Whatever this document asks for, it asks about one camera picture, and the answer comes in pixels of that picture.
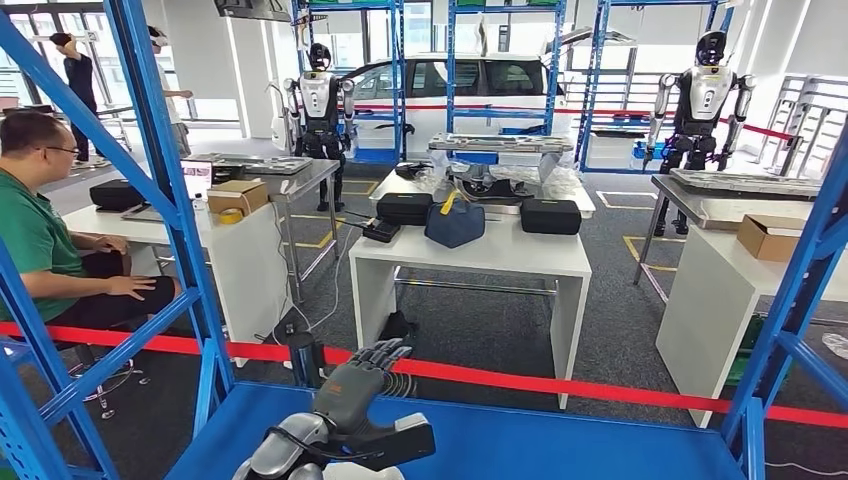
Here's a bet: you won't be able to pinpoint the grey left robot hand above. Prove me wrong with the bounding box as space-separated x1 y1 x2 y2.
311 337 415 437

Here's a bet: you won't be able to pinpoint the white plastic car part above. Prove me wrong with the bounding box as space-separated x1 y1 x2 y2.
323 462 405 480

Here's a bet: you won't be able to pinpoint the black car part in plastic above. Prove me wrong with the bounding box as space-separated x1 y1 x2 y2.
450 164 535 200

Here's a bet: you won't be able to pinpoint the black round ribbed base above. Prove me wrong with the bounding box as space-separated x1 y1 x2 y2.
380 370 419 399

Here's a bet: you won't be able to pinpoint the small black bag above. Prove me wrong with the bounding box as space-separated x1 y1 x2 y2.
380 311 419 342

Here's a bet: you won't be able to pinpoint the white desk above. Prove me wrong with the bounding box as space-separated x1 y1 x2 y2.
349 215 593 411
62 198 293 369
655 225 848 429

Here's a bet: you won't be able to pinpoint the black charger device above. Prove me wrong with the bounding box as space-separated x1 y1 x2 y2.
344 211 402 244

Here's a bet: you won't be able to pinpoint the red barrier belt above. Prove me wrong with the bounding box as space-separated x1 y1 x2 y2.
0 321 848 431
344 102 796 142

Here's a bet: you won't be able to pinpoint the black hard case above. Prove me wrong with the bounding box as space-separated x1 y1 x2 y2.
376 192 435 227
519 198 583 236
89 179 148 213

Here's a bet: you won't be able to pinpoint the large blue metal shelving rack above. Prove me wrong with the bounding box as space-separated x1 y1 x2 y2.
0 0 848 480

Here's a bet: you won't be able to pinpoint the stainless steel table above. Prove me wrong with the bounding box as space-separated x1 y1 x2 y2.
632 173 826 286
188 155 342 306

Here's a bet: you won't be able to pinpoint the cardboard box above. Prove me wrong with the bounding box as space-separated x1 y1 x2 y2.
736 213 808 263
206 180 270 217

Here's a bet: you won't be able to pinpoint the black stool with chrome base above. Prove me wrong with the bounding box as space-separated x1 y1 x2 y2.
56 324 152 422

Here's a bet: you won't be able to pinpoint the white car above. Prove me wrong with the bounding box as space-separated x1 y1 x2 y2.
344 27 637 160

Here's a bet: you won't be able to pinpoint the grey car panel on stand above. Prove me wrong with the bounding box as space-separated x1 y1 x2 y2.
427 133 576 179

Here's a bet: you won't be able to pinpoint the black and silver humanoid robot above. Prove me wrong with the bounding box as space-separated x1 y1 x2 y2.
283 42 358 213
641 29 757 238

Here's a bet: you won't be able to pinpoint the white table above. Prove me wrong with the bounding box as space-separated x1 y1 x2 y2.
369 168 598 220

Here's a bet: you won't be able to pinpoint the person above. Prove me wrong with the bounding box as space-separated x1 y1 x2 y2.
49 31 101 164
0 111 181 346
146 25 195 159

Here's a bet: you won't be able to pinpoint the green plastic crate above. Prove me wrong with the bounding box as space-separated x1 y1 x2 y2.
725 317 793 389

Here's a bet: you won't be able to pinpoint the metal gate barriers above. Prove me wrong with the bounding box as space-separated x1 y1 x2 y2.
755 76 848 177

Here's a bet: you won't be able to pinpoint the chrome barrier post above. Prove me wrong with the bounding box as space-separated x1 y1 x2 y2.
286 331 319 389

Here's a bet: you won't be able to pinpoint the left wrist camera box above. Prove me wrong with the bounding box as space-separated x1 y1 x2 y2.
311 411 437 473

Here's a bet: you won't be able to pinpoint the navy bag with yellow handle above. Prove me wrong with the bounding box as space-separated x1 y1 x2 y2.
424 190 486 250

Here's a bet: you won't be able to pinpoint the white cable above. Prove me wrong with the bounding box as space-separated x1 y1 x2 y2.
765 460 848 480

